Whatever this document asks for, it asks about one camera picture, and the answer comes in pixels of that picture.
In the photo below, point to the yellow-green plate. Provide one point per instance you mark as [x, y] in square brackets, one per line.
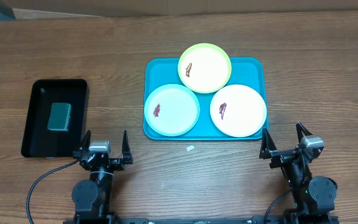
[204, 68]

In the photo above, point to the light blue plate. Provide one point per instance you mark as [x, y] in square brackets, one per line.
[171, 110]

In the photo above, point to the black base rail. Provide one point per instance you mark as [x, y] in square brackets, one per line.
[259, 219]

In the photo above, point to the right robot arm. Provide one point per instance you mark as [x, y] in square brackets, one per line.
[313, 196]

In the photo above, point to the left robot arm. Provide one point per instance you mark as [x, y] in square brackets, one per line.
[92, 196]

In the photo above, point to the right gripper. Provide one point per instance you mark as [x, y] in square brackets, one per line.
[281, 156]

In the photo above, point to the black rectangular bin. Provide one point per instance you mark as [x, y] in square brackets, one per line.
[38, 140]

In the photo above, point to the white pink plate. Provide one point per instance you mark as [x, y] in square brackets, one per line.
[238, 111]

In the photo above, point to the green scrubbing sponge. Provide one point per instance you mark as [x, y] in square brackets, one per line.
[59, 118]

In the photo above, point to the teal plastic tray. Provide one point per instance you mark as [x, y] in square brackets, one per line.
[246, 71]

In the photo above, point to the small white paper scrap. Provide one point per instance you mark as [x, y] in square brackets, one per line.
[189, 148]

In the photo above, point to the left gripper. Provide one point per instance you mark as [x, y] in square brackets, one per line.
[118, 164]

